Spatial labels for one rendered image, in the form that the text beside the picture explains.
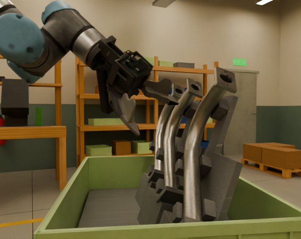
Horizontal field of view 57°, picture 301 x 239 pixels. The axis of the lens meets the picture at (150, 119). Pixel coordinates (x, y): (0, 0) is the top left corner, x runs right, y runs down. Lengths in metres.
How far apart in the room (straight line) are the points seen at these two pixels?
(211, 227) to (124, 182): 0.62
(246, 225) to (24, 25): 0.46
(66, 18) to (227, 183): 0.47
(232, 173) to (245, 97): 7.08
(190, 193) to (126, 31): 5.77
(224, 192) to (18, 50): 0.40
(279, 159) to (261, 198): 4.61
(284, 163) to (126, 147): 2.82
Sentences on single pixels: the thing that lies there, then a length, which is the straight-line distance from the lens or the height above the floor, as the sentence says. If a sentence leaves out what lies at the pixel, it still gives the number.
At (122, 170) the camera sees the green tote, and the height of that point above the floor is 0.91.
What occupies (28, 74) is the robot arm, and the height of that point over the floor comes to 1.20.
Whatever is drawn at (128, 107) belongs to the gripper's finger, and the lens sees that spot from 0.55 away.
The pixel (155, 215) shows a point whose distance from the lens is 0.63.
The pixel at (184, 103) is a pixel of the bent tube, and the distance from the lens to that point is 0.71.
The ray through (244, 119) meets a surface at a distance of 7.50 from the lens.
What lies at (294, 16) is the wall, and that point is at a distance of 8.52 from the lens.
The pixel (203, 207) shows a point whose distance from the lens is 0.48.
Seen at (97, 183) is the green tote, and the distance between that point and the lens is 1.02.
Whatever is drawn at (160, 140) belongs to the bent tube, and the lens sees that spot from 0.86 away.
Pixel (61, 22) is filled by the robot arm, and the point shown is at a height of 1.31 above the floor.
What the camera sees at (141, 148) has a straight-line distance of 5.51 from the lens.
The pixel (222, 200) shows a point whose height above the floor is 0.98.
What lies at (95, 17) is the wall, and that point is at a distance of 6.05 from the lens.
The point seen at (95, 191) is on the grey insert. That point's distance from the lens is 0.98.
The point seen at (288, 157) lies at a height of 0.35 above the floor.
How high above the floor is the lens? 1.12
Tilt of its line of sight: 2 degrees down
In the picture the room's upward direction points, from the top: straight up
